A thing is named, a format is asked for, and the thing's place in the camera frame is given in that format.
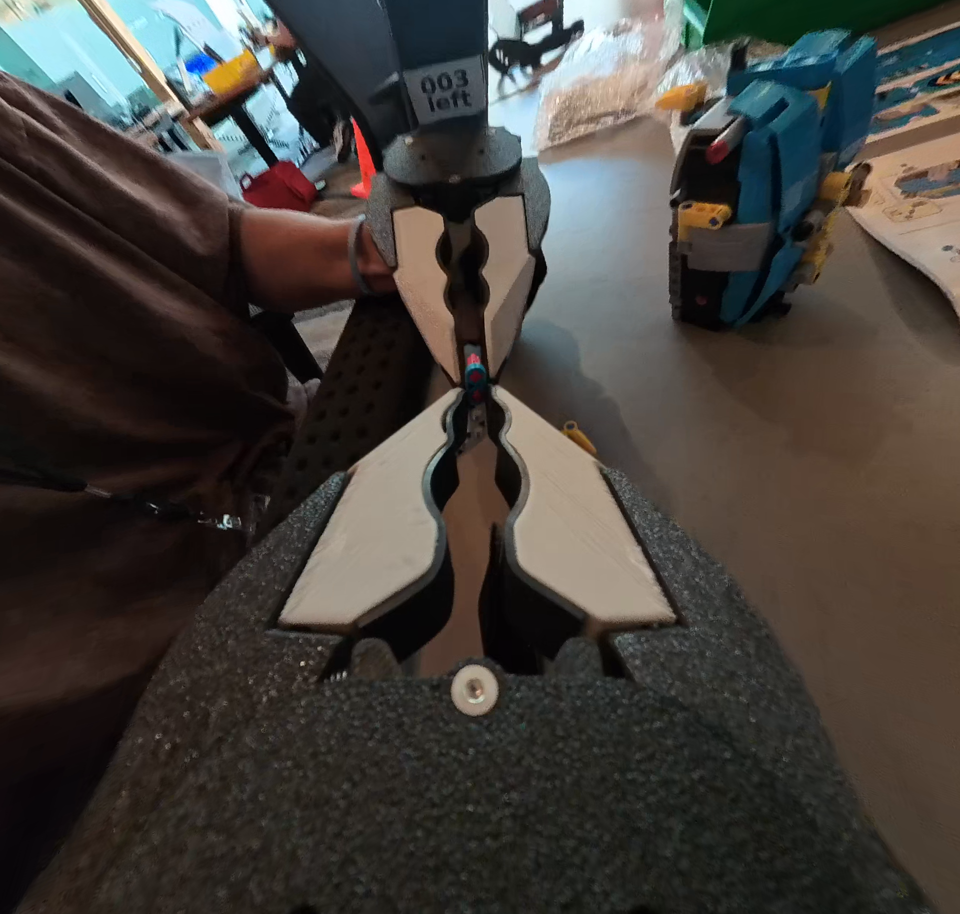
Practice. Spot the wooden support post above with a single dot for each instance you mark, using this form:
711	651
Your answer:
135	51

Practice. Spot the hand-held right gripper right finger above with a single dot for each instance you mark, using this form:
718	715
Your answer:
585	546

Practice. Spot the person's left hand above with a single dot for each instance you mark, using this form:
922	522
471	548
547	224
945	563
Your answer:
379	268

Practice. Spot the red bag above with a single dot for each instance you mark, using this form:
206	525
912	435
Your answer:
277	190

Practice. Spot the orange traffic cone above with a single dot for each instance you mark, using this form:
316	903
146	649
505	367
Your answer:
364	163

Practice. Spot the instruction booklet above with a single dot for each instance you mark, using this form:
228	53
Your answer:
915	223

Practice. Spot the yellow plastic bin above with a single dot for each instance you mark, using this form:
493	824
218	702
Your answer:
232	73

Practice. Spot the sticker sheet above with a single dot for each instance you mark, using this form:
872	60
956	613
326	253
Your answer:
915	88

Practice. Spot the bubble wrap bag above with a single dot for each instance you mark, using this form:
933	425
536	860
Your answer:
694	73
592	96

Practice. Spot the grey wristband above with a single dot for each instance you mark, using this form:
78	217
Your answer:
356	253

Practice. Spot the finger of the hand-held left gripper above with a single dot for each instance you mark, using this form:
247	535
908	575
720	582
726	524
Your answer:
510	268
420	268

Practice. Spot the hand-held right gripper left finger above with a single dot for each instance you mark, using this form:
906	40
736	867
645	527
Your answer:
367	546

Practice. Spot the grey blue brick robot model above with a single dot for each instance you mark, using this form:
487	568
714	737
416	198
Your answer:
772	178

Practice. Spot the person's left forearm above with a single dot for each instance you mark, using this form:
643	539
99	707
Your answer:
300	253

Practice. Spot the yellow claw brick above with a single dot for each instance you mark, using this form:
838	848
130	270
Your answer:
579	437

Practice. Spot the black office chair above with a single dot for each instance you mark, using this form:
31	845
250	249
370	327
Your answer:
330	28

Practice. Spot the person's brown clothing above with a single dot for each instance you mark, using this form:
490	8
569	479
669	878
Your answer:
112	404

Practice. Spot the dark perforated chair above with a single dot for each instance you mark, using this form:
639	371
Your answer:
360	389

